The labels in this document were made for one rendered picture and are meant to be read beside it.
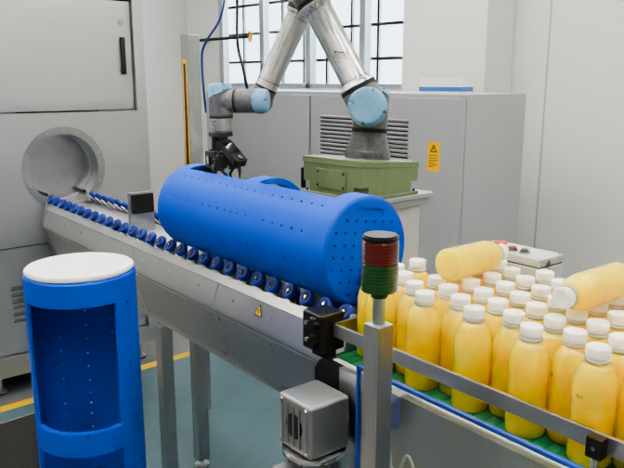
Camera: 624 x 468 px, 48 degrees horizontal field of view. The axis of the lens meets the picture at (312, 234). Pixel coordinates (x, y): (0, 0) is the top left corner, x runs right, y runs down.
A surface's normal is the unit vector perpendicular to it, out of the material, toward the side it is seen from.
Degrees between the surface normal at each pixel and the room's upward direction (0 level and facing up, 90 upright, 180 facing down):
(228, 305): 70
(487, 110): 90
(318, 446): 90
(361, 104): 93
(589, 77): 90
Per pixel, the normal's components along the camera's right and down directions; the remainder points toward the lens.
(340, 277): 0.62, 0.17
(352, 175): -0.74, 0.15
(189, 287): -0.73, -0.20
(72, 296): 0.18, 0.22
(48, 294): -0.23, 0.21
